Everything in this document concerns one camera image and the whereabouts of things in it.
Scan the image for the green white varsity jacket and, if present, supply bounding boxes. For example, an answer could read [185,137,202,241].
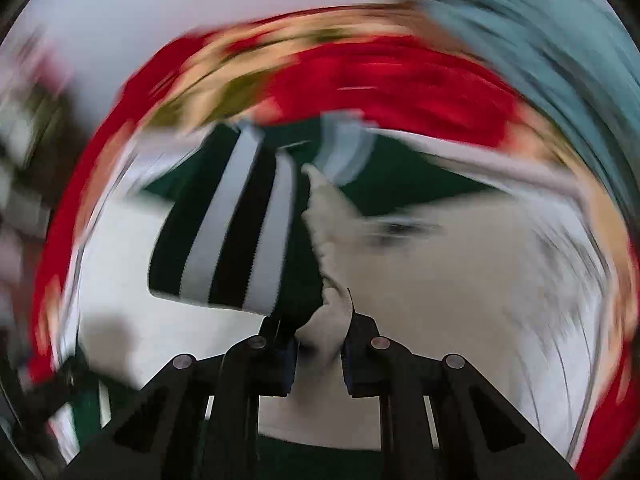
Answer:
[139,112,501,361]

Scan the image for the white quilted bed mat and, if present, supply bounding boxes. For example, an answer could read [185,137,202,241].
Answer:
[56,166,616,462]

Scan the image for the red floral blanket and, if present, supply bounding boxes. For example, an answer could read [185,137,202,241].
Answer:
[29,4,639,479]

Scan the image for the teal blue quilt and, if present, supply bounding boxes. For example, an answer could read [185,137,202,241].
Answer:
[409,0,640,212]

